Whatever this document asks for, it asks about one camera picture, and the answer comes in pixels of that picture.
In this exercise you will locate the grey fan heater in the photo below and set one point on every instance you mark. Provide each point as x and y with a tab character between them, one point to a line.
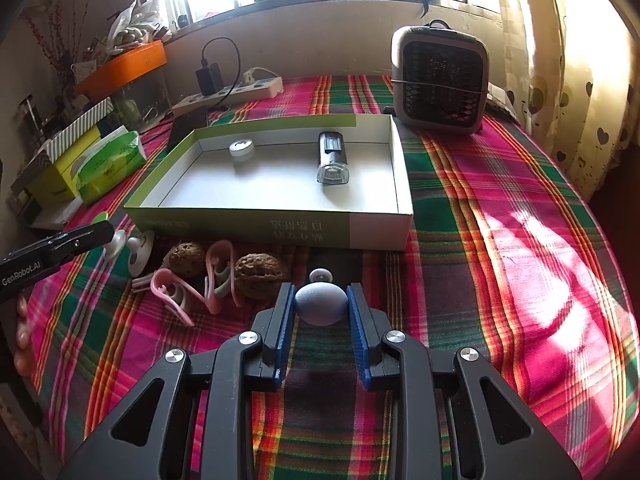
437	82

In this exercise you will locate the small black cylinder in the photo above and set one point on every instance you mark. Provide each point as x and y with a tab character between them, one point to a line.
389	109

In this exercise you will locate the small black sill object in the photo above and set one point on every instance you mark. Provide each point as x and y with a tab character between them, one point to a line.
182	20

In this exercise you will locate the black charger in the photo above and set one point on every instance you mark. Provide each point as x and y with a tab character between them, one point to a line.
209	79

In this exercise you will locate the pink plastic clip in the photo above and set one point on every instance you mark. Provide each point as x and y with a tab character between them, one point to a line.
220	274
170	291

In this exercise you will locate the white plug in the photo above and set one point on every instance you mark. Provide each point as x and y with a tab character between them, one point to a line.
252	76

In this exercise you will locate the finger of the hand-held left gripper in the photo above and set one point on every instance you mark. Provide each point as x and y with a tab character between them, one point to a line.
75	242

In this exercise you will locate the person's left hand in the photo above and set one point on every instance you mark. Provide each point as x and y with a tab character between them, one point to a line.
22	332

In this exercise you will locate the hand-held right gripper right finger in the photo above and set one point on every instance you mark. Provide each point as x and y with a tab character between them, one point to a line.
356	330

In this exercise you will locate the green tissue pack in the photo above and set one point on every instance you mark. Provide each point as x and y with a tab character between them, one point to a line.
110	165

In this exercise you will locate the white plastic clip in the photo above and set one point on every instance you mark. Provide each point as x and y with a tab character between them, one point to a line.
142	283

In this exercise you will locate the dried branches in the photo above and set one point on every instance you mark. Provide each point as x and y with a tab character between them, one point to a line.
55	35

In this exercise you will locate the yellow-green carton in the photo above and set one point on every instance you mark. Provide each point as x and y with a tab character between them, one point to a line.
55	177

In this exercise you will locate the white round jar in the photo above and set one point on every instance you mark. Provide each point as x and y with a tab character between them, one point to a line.
242	149

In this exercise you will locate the black bike light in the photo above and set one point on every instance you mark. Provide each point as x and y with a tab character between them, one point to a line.
331	156

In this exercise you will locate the striped carton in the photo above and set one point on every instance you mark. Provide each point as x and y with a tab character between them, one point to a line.
75	127

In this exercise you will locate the green and white cardboard box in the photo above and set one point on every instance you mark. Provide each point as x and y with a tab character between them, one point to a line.
280	180

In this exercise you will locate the white power strip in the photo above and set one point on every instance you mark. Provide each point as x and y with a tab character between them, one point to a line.
240	92

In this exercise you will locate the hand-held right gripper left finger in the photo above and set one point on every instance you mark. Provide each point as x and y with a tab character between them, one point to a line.
286	320

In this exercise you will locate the orange box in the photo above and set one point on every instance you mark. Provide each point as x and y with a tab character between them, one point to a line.
125	67

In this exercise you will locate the clear glass tank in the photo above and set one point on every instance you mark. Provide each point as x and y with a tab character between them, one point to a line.
142	95

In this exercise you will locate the grey ball knob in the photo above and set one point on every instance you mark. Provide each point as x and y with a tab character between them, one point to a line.
320	305

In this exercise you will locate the green capped white knob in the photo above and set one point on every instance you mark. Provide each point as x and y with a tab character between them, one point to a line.
117	244

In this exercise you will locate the plaid blanket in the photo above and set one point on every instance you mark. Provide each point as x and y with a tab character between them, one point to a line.
500	240

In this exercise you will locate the white knob with grey centre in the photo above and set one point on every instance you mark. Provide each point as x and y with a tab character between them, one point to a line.
141	250

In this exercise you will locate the brown walnut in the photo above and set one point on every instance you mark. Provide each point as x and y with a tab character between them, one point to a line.
186	258
261	274

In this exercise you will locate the white plastic bags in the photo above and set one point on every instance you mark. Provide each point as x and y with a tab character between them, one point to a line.
135	22

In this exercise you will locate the black smartphone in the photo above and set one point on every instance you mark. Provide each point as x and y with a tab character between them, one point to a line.
187	127

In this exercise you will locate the heart print curtain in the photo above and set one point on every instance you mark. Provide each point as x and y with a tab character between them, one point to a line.
575	60

